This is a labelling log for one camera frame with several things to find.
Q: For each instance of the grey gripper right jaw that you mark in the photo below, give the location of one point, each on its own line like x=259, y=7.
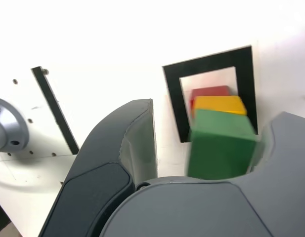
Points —
x=191, y=212

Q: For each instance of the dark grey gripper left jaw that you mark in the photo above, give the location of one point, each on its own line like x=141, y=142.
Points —
x=102, y=172

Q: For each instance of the green cube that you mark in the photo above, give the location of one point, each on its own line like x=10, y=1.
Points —
x=221, y=148

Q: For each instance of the yellow cube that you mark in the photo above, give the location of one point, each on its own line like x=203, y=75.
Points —
x=219, y=105

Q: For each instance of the red cube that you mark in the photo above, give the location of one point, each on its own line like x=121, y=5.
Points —
x=209, y=90

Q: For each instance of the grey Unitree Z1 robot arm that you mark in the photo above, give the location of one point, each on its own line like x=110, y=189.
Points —
x=6, y=128

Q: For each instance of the black tape square outline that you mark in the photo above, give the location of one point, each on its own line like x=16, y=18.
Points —
x=172, y=98

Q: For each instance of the black tape strip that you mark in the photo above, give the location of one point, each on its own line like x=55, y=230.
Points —
x=56, y=108

